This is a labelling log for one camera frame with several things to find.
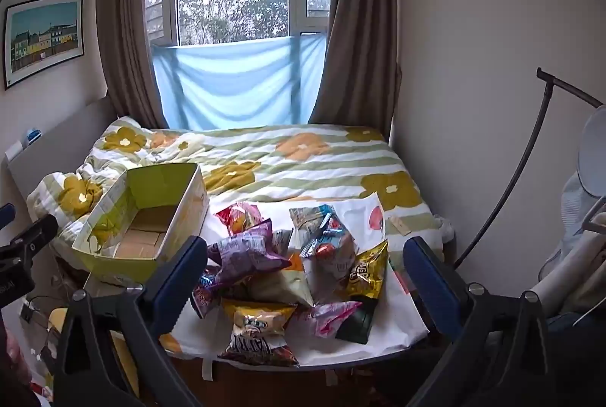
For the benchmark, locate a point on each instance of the beige paper tag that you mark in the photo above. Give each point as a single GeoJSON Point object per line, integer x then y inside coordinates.
{"type": "Point", "coordinates": [398, 226]}

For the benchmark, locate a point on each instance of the small blue object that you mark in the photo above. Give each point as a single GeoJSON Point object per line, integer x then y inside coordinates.
{"type": "Point", "coordinates": [33, 134]}

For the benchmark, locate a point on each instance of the purple snack packet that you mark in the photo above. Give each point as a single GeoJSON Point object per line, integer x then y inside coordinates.
{"type": "Point", "coordinates": [246, 256]}

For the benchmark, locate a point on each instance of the pale packet with blue checks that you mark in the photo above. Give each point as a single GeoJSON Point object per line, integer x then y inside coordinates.
{"type": "Point", "coordinates": [279, 287]}

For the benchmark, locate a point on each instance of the white fruit-print cloth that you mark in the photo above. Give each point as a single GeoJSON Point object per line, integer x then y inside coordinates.
{"type": "Point", "coordinates": [402, 331]}

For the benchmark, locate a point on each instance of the framed wall picture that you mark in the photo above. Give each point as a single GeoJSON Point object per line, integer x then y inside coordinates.
{"type": "Point", "coordinates": [43, 38]}

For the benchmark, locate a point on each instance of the yellow chocolate snack packet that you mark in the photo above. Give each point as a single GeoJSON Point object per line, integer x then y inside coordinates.
{"type": "Point", "coordinates": [365, 279]}

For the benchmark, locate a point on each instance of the light blue cloth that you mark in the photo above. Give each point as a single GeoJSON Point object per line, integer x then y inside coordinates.
{"type": "Point", "coordinates": [227, 80]}

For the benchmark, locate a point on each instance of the small blue-red snack packet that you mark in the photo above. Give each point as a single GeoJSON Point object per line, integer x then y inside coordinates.
{"type": "Point", "coordinates": [203, 294]}

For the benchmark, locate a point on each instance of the black lamp stand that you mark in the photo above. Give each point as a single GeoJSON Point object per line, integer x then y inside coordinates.
{"type": "Point", "coordinates": [530, 160]}

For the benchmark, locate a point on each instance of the yellow-green cardboard box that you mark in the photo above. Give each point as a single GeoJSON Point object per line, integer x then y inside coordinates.
{"type": "Point", "coordinates": [142, 217]}

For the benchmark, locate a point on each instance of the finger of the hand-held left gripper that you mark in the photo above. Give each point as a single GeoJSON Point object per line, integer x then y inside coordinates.
{"type": "Point", "coordinates": [6, 213]}
{"type": "Point", "coordinates": [33, 232]}

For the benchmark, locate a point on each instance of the white clothing pile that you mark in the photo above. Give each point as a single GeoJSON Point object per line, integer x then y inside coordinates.
{"type": "Point", "coordinates": [575, 246]}

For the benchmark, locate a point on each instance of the grey headboard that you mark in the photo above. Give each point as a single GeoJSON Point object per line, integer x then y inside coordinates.
{"type": "Point", "coordinates": [57, 137]}

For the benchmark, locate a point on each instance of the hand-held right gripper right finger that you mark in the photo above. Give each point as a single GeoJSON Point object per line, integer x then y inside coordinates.
{"type": "Point", "coordinates": [430, 288]}

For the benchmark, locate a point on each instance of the dark green snack packet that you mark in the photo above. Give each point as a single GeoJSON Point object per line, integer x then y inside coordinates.
{"type": "Point", "coordinates": [359, 324]}

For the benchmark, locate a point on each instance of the red snack packet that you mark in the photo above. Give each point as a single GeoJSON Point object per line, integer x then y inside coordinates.
{"type": "Point", "coordinates": [235, 217]}

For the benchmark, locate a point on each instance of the brown curtain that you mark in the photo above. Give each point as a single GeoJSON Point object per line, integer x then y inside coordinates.
{"type": "Point", "coordinates": [357, 23]}
{"type": "Point", "coordinates": [125, 28]}

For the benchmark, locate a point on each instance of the yellow-brown chip packet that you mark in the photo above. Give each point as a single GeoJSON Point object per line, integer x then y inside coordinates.
{"type": "Point", "coordinates": [259, 333]}

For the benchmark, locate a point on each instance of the pink snack packet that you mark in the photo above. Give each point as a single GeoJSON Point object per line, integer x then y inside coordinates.
{"type": "Point", "coordinates": [326, 316]}

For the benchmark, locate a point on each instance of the floral striped blanket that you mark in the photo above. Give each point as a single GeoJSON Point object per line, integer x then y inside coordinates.
{"type": "Point", "coordinates": [293, 165]}

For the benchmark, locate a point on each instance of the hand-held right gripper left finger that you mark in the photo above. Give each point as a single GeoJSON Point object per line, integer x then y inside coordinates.
{"type": "Point", "coordinates": [181, 281]}

